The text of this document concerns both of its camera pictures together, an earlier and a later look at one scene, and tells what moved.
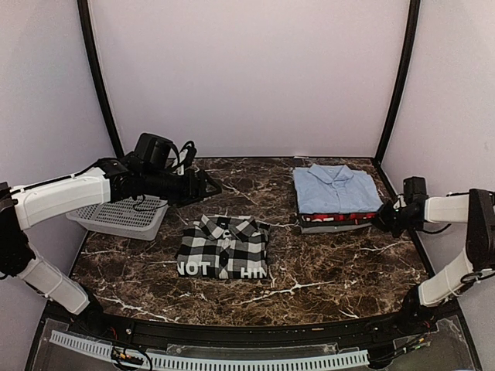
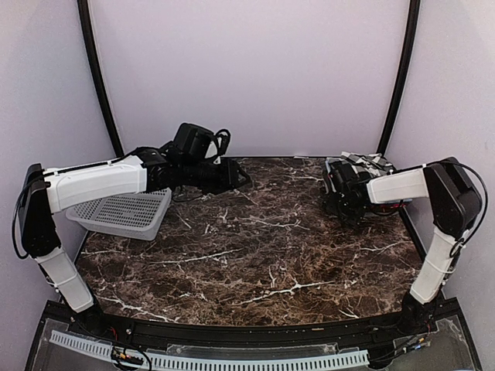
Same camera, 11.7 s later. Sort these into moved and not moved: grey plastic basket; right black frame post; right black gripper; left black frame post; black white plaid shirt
Moved: right black gripper; black white plaid shirt
Not moved: left black frame post; grey plastic basket; right black frame post
